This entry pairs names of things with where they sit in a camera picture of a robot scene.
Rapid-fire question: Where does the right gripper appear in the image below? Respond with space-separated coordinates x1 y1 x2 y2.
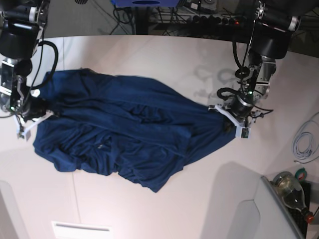
19 98 49 121

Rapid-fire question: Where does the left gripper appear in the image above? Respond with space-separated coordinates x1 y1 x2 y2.
223 96 253 132

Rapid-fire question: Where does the dark blue t-shirt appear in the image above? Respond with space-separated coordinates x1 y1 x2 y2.
33 69 235 192

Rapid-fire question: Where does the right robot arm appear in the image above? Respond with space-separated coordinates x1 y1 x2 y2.
0 0 58 121

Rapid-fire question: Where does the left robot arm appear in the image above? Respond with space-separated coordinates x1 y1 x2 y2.
209 0 301 138

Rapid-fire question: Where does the green tape roll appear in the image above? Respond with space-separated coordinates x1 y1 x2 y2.
295 168 308 182

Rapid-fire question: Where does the clear plastic bottle red cap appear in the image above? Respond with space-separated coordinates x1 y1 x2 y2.
272 171 315 224

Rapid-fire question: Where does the black power strip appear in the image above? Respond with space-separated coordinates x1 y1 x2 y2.
191 14 241 26

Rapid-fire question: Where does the blue plastic bin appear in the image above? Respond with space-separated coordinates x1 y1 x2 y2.
111 0 185 7

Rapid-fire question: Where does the coiled light grey cable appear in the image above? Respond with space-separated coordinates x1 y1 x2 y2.
292 117 319 165

